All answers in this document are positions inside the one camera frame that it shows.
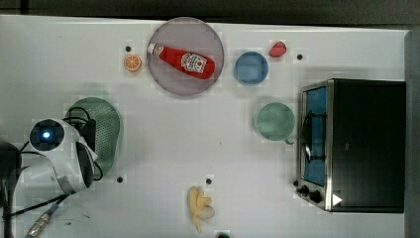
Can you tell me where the purple round plate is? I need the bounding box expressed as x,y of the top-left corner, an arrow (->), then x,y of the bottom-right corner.
147,17 -> 224,96

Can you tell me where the red ketchup bottle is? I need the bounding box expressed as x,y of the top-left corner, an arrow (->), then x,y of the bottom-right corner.
147,43 -> 216,80

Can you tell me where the blue plastic bowl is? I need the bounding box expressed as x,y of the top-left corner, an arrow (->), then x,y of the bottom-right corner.
234,52 -> 268,85

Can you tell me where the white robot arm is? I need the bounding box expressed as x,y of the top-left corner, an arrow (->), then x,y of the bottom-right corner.
1,118 -> 100,238

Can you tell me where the green plastic cup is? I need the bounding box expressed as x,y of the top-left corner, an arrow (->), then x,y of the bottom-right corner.
253,102 -> 295,145

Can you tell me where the orange slice toy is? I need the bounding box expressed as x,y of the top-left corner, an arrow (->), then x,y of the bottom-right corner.
124,55 -> 143,71

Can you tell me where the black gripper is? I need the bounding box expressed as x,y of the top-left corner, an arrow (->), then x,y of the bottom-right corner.
76,119 -> 96,151

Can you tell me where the peeled banana toy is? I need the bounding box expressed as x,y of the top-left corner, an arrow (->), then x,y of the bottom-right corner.
187,186 -> 215,233

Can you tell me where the green plastic strainer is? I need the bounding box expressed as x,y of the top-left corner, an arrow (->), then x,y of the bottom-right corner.
64,97 -> 121,180

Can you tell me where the black toaster oven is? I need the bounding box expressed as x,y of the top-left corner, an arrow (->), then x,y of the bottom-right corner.
293,78 -> 406,213

